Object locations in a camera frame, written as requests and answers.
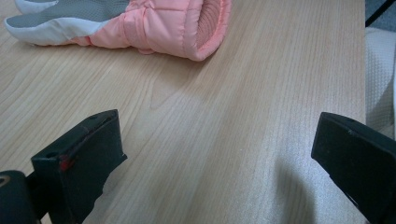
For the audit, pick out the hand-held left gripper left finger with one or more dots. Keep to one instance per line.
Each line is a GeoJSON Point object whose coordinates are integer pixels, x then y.
{"type": "Point", "coordinates": [84, 161]}

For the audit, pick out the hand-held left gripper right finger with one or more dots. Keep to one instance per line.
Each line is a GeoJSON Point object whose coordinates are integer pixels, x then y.
{"type": "Point", "coordinates": [358, 161]}

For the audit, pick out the pink padded glove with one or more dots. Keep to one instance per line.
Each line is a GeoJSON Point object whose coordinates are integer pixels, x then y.
{"type": "Point", "coordinates": [149, 28]}

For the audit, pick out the white textured cloth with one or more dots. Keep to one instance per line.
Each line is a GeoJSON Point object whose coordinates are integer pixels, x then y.
{"type": "Point", "coordinates": [379, 77]}

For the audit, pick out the black bar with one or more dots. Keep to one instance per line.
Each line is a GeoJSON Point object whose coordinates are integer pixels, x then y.
{"type": "Point", "coordinates": [378, 11]}

